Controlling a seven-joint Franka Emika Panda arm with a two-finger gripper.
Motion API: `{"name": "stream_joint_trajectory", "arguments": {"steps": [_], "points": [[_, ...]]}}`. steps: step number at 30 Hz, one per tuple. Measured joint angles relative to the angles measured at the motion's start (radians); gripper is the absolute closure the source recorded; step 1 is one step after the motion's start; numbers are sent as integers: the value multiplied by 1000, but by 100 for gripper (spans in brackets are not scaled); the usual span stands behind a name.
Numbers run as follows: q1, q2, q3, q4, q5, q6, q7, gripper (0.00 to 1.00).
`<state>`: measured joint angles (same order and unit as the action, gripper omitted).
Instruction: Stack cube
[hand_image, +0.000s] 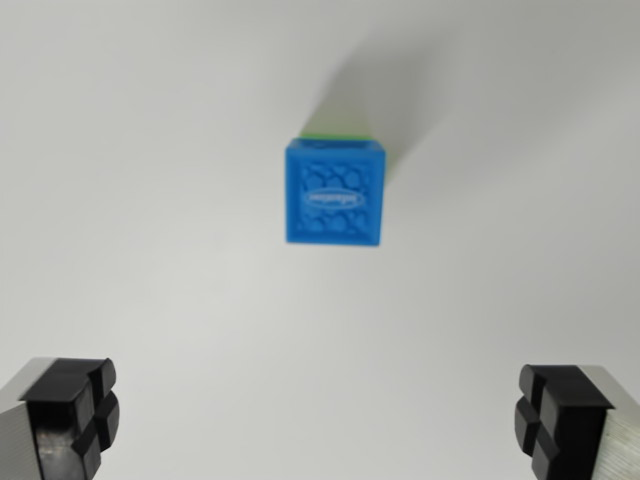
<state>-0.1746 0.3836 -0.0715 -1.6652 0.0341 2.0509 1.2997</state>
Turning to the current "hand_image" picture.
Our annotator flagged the gripper right finger with black rubber pad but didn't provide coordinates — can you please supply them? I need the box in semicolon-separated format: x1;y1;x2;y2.
513;362;640;480

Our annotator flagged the gripper left finger with black rubber pad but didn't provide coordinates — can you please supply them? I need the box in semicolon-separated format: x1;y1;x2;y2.
0;356;122;480

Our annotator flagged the blue soft toy cube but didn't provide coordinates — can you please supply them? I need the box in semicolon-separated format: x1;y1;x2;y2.
284;138;389;247

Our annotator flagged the green soft toy cube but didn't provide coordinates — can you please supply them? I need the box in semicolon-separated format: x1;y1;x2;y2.
298;131;394;187

